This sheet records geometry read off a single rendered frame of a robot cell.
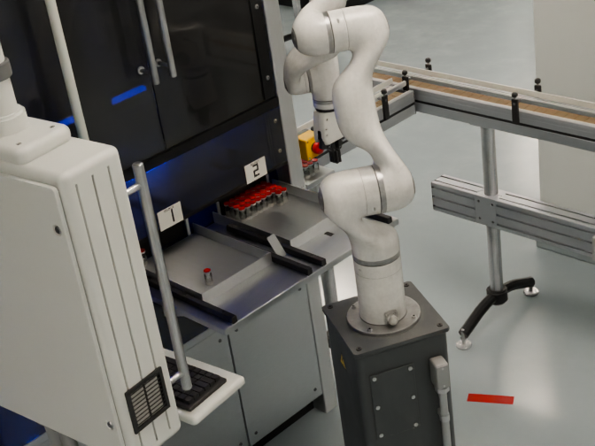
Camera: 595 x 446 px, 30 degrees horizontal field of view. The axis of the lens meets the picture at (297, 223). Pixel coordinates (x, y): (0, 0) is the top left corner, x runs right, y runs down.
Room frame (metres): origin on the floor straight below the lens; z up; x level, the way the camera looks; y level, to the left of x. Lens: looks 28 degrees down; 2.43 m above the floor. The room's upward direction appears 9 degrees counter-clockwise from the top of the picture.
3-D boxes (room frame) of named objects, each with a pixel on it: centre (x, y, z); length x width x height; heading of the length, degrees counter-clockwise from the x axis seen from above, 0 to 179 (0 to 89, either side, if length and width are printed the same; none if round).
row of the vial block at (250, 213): (3.07, 0.10, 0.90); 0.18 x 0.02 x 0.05; 131
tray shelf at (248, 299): (2.84, 0.12, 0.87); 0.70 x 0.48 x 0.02; 131
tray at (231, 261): (2.78, 0.30, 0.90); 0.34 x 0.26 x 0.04; 41
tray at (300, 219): (3.00, 0.04, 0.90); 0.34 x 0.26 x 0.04; 41
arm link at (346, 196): (2.40, -0.15, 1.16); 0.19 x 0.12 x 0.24; 95
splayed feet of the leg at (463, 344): (3.59, -0.71, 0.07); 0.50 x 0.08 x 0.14; 131
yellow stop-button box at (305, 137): (3.25, -0.07, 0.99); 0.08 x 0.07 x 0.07; 41
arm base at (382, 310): (2.41, -0.18, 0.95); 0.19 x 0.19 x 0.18
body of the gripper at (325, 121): (2.90, -0.14, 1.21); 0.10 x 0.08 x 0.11; 131
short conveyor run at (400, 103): (3.55, -0.19, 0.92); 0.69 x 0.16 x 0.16; 131
